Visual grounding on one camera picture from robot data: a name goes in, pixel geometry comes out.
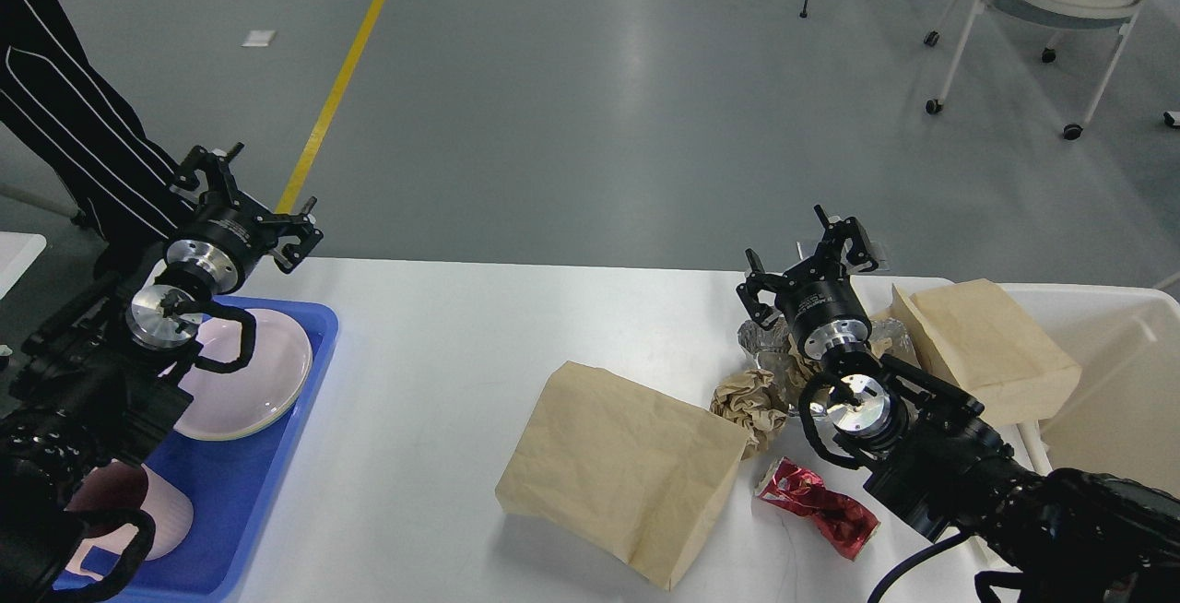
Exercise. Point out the crumpled brown paper ball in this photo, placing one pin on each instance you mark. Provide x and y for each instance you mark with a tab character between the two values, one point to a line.
751	401

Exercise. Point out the large brown paper bag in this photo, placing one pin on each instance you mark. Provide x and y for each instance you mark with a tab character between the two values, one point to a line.
641	475

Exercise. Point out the person in black tracksuit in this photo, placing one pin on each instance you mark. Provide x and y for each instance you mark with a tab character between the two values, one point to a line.
70	116

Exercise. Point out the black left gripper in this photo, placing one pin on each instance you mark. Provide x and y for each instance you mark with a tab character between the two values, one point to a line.
214	254

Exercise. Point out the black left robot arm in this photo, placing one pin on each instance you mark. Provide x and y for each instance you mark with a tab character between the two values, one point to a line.
102	383

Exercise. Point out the blue plastic tray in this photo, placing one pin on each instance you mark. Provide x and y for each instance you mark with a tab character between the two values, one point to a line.
231	484

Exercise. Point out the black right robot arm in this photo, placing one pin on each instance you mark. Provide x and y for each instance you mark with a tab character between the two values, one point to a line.
1068	536

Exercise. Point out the small brown paper bag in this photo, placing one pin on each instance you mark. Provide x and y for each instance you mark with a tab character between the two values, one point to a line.
977	337

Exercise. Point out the pink plate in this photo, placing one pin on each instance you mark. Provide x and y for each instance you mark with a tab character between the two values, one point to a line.
281	362

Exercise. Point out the red foil wrapper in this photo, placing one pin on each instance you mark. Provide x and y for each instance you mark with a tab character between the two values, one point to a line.
847	524

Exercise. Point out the pink mug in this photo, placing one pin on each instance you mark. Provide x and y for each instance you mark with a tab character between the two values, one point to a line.
121	486

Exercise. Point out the white plastic bin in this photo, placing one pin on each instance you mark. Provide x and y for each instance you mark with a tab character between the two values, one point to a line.
1123	418

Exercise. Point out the white side table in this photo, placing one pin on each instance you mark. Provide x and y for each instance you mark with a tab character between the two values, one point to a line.
19	251

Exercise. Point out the yellow plate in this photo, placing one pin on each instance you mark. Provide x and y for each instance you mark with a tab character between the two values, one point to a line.
226	423

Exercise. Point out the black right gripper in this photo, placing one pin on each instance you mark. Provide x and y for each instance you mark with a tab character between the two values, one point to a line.
826	318

